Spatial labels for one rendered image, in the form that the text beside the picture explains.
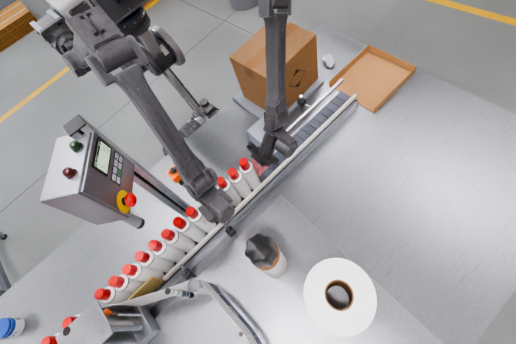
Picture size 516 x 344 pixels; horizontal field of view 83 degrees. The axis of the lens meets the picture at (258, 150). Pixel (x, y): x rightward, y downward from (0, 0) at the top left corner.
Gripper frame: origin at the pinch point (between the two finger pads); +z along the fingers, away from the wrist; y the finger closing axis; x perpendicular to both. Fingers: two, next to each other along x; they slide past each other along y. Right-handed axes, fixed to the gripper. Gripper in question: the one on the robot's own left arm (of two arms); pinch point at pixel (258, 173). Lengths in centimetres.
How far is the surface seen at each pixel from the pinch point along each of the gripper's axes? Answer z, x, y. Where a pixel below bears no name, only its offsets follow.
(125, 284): 27, -53, 2
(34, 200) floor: 152, -49, -177
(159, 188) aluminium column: 3.8, -35.9, -12.0
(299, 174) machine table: 0.3, 17.0, 8.6
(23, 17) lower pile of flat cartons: 77, 6, -437
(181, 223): 8.4, -34.7, 1.5
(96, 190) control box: -16, -60, 0
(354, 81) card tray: -33, 59, -5
